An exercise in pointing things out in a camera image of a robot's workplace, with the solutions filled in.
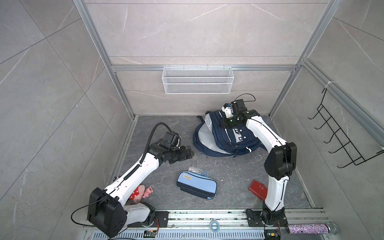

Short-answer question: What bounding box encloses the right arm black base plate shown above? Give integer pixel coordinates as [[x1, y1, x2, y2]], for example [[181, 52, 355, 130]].
[[245, 208, 288, 227]]

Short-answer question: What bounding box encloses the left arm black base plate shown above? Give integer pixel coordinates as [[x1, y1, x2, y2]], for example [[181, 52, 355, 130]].
[[140, 211, 169, 228]]

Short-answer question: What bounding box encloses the red wallet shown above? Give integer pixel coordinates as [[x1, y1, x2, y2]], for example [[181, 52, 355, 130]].
[[249, 180, 268, 201]]

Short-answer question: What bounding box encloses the clear plastic eraser box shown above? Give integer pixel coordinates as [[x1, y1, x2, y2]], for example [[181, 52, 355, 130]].
[[188, 166, 209, 177]]

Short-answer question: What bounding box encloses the pink plush doll red dress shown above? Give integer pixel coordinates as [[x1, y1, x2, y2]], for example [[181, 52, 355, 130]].
[[129, 185, 154, 204]]

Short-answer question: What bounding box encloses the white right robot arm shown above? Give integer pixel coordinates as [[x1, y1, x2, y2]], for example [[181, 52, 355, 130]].
[[222, 99, 297, 227]]

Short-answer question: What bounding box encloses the glittery purple tube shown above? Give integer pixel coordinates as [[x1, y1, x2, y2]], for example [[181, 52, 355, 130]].
[[286, 222, 340, 235]]

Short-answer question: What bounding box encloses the white wire mesh basket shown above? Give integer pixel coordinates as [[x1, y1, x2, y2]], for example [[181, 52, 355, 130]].
[[162, 67, 235, 95]]

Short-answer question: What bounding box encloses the light blue pencil case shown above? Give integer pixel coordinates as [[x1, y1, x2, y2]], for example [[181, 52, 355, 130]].
[[176, 171, 218, 200]]

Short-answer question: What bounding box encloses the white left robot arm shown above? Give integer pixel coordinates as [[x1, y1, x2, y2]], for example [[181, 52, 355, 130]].
[[87, 132, 194, 238]]

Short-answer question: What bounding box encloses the clear tape roll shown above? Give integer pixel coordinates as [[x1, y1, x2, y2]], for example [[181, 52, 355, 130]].
[[209, 220, 220, 233]]

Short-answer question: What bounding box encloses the aluminium rail frame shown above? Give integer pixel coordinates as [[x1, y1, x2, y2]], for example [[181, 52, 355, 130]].
[[80, 208, 340, 240]]

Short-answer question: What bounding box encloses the black wire hook rack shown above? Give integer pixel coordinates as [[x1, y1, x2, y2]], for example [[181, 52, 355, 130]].
[[308, 88, 384, 169]]

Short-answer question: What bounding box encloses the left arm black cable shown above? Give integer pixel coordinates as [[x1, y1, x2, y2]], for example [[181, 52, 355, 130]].
[[139, 122, 173, 164]]

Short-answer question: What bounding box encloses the navy blue student backpack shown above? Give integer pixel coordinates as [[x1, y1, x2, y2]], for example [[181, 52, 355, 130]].
[[193, 111, 266, 157]]

